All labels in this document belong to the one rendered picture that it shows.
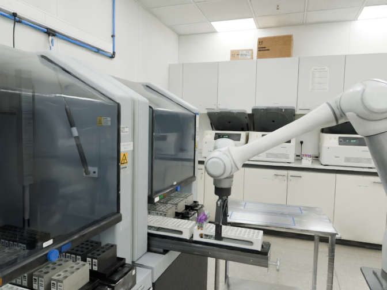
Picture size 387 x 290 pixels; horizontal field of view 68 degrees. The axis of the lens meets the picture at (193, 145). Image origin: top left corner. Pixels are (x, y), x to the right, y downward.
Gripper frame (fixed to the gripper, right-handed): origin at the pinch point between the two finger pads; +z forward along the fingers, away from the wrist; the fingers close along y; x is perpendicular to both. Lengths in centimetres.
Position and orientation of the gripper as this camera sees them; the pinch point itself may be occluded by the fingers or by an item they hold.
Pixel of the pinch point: (221, 230)
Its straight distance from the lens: 134.4
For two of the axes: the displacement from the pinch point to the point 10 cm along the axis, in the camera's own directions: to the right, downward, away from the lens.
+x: -9.5, -0.5, 3.2
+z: -0.3, 10.0, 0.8
